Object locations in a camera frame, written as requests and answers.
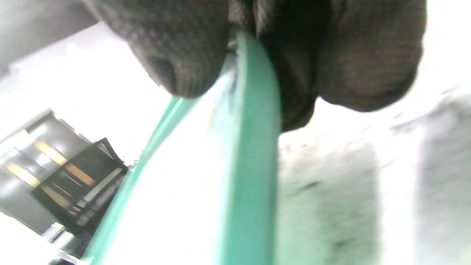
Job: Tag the person's right hand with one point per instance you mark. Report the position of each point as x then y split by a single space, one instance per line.
349 48

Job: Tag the green bin lid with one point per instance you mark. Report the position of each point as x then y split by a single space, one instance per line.
254 165

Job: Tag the green plant stem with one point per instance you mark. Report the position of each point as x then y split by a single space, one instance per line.
73 184

